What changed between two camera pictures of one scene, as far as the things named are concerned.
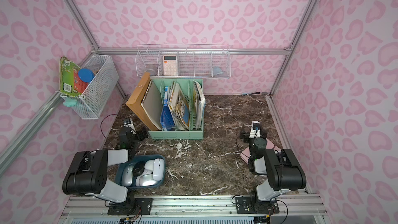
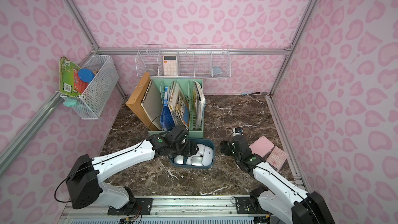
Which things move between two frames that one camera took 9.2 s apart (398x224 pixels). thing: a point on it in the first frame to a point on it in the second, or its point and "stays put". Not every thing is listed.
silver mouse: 127,176 to 179,159
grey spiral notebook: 152,103 stays put
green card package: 70,83 stays put
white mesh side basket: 90,105 stays put
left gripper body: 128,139 to 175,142
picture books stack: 179,107 stays put
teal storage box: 138,158 to 204,158
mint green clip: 70,101 stays put
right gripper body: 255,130 to 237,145
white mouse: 158,169 to 208,156
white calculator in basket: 169,65 stays put
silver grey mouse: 146,180 to 196,161
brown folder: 134,102 stays put
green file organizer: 182,116 stays put
